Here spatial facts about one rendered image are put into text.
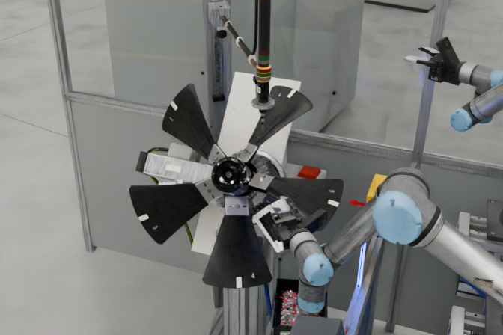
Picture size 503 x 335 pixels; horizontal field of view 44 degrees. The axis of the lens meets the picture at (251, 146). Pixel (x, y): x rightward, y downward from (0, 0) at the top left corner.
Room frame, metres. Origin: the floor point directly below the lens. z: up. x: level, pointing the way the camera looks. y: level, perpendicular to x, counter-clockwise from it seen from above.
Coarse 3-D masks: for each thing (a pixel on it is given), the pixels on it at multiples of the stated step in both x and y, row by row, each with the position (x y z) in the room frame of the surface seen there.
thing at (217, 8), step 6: (210, 0) 2.35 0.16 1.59; (216, 0) 2.35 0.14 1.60; (222, 0) 2.35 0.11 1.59; (210, 6) 2.29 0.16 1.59; (216, 6) 2.29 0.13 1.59; (222, 6) 2.29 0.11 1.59; (228, 6) 2.29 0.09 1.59; (210, 12) 2.29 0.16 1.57; (216, 12) 2.25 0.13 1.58; (222, 12) 2.26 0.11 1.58; (228, 12) 2.27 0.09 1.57; (210, 18) 2.29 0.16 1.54; (216, 18) 2.25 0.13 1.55; (228, 18) 2.27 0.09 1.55; (216, 24) 2.25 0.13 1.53; (222, 24) 2.26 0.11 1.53
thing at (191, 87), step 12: (192, 84) 1.92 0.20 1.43; (180, 96) 1.93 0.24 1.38; (192, 96) 1.90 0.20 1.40; (168, 108) 1.95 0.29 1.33; (180, 108) 1.92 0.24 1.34; (192, 108) 1.88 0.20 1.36; (168, 120) 1.94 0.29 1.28; (180, 120) 1.91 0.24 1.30; (192, 120) 1.87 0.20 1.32; (204, 120) 1.84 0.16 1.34; (168, 132) 1.94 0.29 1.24; (180, 132) 1.91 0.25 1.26; (192, 132) 1.86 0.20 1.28; (204, 132) 1.83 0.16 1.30; (192, 144) 1.87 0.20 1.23; (204, 144) 1.83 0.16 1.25; (204, 156) 1.83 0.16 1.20
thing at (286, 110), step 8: (272, 88) 1.97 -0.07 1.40; (280, 88) 1.94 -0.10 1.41; (288, 88) 1.91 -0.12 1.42; (272, 96) 1.93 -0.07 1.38; (296, 96) 1.85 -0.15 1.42; (304, 96) 1.84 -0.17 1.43; (280, 104) 1.87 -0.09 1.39; (288, 104) 1.84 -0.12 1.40; (296, 104) 1.82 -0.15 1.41; (304, 104) 1.81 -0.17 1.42; (312, 104) 1.80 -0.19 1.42; (272, 112) 1.86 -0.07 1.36; (280, 112) 1.83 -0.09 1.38; (288, 112) 1.81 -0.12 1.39; (296, 112) 1.79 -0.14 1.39; (304, 112) 1.78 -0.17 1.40; (272, 120) 1.82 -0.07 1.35; (280, 120) 1.79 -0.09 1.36; (288, 120) 1.78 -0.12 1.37; (256, 128) 1.86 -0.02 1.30; (264, 128) 1.81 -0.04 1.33; (272, 128) 1.78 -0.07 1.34; (280, 128) 1.77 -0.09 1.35; (256, 136) 1.81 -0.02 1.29; (264, 136) 1.77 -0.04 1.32; (256, 144) 1.76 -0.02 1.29
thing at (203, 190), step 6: (204, 180) 1.72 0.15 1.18; (210, 180) 1.72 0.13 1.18; (198, 186) 1.72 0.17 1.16; (204, 186) 1.72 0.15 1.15; (210, 186) 1.73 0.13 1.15; (204, 192) 1.72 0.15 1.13; (210, 192) 1.73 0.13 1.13; (216, 192) 1.73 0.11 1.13; (204, 198) 1.73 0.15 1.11; (210, 198) 1.73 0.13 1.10; (216, 198) 1.73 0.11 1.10
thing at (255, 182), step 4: (256, 176) 1.73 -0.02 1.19; (260, 176) 1.73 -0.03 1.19; (268, 176) 1.74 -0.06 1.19; (252, 180) 1.70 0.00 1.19; (256, 180) 1.70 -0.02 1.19; (264, 180) 1.71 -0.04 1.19; (268, 180) 1.71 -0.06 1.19; (252, 184) 1.68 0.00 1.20; (256, 184) 1.68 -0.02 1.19; (260, 184) 1.68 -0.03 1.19; (264, 184) 1.68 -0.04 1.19; (268, 184) 1.69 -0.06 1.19; (264, 188) 1.66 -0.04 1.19
